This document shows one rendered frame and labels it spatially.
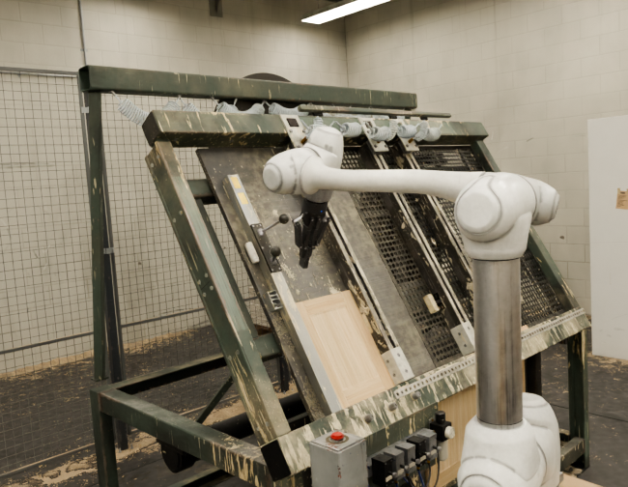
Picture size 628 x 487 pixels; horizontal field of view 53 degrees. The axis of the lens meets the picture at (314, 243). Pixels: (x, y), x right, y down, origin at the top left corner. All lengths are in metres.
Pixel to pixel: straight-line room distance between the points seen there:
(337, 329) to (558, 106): 5.61
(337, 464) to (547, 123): 6.22
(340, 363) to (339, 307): 0.23
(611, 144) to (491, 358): 4.53
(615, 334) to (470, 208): 4.76
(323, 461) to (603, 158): 4.46
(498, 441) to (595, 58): 6.29
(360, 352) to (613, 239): 3.80
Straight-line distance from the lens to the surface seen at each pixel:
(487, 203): 1.30
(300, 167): 1.61
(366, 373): 2.36
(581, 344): 3.78
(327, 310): 2.35
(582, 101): 7.49
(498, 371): 1.43
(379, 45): 9.16
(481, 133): 3.84
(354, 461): 1.88
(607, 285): 5.94
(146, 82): 2.88
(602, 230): 5.89
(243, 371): 2.06
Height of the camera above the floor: 1.67
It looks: 6 degrees down
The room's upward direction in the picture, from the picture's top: 4 degrees counter-clockwise
